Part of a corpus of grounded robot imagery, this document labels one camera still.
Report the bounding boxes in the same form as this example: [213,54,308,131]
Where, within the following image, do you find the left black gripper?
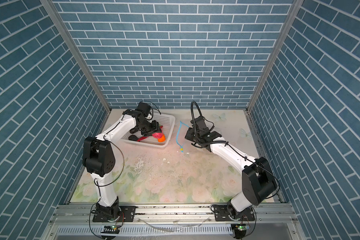
[137,119,163,136]

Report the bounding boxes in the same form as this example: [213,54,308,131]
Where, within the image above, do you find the pink toy fruit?
[152,133,163,139]

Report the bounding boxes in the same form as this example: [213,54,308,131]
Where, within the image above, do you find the red toy chili pepper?
[137,126,163,142]

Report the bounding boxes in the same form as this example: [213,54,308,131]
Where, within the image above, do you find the clear zip bag blue zipper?
[176,121,197,154]

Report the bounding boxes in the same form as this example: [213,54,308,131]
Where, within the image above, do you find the orange toy tangerine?
[158,134,166,143]

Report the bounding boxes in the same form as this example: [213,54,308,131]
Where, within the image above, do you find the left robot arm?
[83,102,162,210]

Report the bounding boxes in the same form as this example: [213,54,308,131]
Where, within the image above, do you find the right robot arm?
[185,116,278,220]

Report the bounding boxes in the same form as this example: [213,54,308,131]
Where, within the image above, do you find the black toy avocado upper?
[130,127,140,134]

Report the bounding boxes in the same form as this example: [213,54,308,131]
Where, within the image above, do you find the black toy avocado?
[130,127,140,134]
[128,135,140,142]

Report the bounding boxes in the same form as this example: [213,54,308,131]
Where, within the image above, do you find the black toy avocado lower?
[128,135,140,142]

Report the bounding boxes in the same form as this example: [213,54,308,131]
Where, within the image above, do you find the white plastic perforated basket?
[121,114,176,148]

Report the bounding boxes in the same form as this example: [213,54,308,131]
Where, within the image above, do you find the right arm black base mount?
[210,204,256,222]

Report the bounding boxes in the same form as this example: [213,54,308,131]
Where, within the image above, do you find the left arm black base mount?
[92,206,136,223]

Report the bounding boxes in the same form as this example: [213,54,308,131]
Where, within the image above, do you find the aluminium front rail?
[49,203,299,226]

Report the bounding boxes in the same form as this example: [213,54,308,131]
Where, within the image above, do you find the white slotted cable duct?
[56,224,233,237]

